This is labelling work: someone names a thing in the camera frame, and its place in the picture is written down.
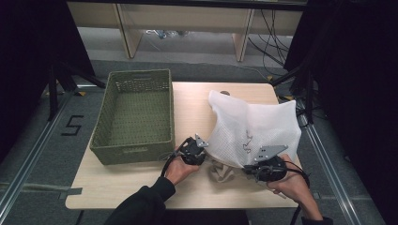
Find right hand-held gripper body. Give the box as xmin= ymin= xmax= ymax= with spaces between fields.
xmin=253 ymin=143 xmax=289 ymax=183

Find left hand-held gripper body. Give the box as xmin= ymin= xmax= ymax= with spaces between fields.
xmin=179 ymin=133 xmax=210 ymax=166

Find beige garment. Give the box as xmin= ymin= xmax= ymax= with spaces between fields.
xmin=208 ymin=158 xmax=237 ymax=185

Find white mesh laundry bag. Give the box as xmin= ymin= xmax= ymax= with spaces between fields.
xmin=206 ymin=89 xmax=303 ymax=170

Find green woven basket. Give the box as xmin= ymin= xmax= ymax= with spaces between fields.
xmin=89 ymin=68 xmax=176 ymax=166

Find person's left hand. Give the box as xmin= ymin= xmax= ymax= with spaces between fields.
xmin=164 ymin=154 xmax=201 ymax=186

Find person's right hand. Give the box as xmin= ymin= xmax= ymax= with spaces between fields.
xmin=266 ymin=154 xmax=314 ymax=209

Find black metal stand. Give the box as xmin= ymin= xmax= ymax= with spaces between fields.
xmin=269 ymin=62 xmax=315 ymax=125
xmin=46 ymin=60 xmax=107 ymax=123

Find black curtain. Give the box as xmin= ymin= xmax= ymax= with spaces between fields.
xmin=283 ymin=0 xmax=398 ymax=225
xmin=0 ymin=0 xmax=96 ymax=163

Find crumpled clear plastic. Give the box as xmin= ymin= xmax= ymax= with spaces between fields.
xmin=145 ymin=29 xmax=190 ymax=40

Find light wooden desk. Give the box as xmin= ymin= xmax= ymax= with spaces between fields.
xmin=67 ymin=0 xmax=307 ymax=63

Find grey floor strip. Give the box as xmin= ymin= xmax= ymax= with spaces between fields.
xmin=0 ymin=182 xmax=84 ymax=201

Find left hand-held gripper black cable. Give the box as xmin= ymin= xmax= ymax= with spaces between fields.
xmin=160 ymin=145 xmax=186 ymax=178

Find hand-held gripper black cable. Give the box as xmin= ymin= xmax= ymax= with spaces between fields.
xmin=160 ymin=145 xmax=186 ymax=178
xmin=281 ymin=159 xmax=312 ymax=225

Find right hand-held gripper black cable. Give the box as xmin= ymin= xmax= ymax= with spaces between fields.
xmin=281 ymin=159 xmax=312 ymax=225

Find aluminium floor rail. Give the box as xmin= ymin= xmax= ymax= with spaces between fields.
xmin=299 ymin=114 xmax=364 ymax=225
xmin=0 ymin=83 xmax=99 ymax=218

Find black floor cables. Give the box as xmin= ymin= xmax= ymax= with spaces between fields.
xmin=282 ymin=93 xmax=327 ymax=128

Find hanging black cables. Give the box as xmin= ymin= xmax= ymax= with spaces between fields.
xmin=248 ymin=8 xmax=291 ymax=77

